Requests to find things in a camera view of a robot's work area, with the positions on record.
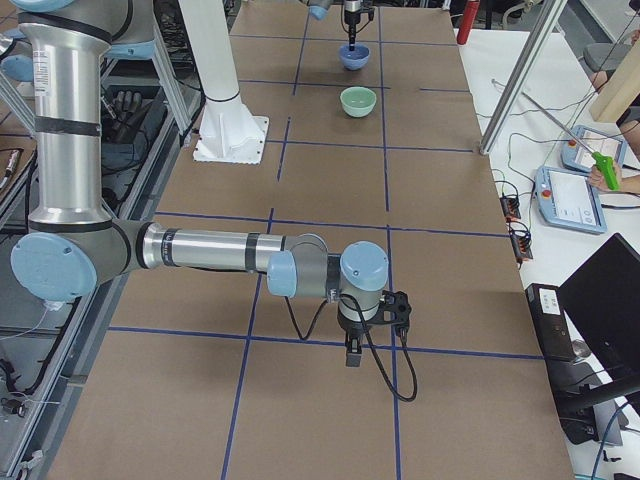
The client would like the white pillar with base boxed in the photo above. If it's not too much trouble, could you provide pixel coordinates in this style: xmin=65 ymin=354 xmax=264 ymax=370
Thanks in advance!
xmin=179 ymin=0 xmax=269 ymax=165

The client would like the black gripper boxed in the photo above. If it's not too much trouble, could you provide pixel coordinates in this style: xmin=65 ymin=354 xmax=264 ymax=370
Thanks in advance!
xmin=337 ymin=311 xmax=371 ymax=367
xmin=343 ymin=10 xmax=361 ymax=51

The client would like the black desktop box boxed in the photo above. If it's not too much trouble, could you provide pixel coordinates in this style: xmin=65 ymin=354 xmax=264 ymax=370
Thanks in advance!
xmin=525 ymin=283 xmax=592 ymax=364

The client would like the near blue teach pendant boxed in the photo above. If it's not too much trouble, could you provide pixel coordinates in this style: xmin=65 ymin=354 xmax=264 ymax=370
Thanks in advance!
xmin=534 ymin=166 xmax=607 ymax=235

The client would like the black monitor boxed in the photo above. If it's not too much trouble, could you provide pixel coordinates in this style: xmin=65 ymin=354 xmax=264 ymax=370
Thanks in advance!
xmin=559 ymin=233 xmax=639 ymax=379

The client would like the red cylinder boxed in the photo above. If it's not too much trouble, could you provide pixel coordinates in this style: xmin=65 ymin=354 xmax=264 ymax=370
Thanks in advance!
xmin=456 ymin=0 xmax=480 ymax=45

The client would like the green bowl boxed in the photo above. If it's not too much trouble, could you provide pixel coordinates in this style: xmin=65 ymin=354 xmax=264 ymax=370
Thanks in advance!
xmin=339 ymin=86 xmax=377 ymax=118

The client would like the blue bowl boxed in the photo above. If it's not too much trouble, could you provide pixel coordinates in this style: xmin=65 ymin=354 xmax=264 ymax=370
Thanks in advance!
xmin=338 ymin=43 xmax=370 ymax=71

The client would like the black orange adapter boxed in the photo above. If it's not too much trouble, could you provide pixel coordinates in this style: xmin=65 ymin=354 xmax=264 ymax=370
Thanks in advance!
xmin=496 ymin=180 xmax=521 ymax=220
xmin=507 ymin=220 xmax=533 ymax=265

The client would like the aluminium frame post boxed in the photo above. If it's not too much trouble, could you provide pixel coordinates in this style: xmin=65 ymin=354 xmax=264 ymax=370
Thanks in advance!
xmin=479 ymin=0 xmax=567 ymax=155

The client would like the far blue teach pendant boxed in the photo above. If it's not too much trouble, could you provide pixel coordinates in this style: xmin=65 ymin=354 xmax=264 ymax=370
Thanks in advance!
xmin=561 ymin=125 xmax=628 ymax=173

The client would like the near black orange adapter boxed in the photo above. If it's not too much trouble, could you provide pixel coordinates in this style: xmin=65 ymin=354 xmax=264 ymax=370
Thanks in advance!
xmin=507 ymin=220 xmax=533 ymax=265

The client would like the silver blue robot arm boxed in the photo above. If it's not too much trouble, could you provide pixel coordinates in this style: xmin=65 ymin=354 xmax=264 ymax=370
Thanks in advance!
xmin=302 ymin=0 xmax=364 ymax=51
xmin=11 ymin=1 xmax=391 ymax=367

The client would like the green handled reacher grabber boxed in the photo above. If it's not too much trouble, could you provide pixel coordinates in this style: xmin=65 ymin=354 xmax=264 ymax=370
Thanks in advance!
xmin=522 ymin=92 xmax=624 ymax=191

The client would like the blue teach pendant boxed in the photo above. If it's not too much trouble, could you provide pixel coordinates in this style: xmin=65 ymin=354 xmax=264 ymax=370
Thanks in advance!
xmin=534 ymin=166 xmax=607 ymax=235
xmin=561 ymin=125 xmax=628 ymax=173

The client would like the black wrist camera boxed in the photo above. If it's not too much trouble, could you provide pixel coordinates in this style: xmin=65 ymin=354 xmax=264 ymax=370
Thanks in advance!
xmin=371 ymin=290 xmax=412 ymax=345
xmin=360 ymin=2 xmax=375 ymax=22

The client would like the far black orange adapter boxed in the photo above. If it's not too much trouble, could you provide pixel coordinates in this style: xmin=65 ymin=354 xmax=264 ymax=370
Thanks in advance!
xmin=496 ymin=180 xmax=521 ymax=220

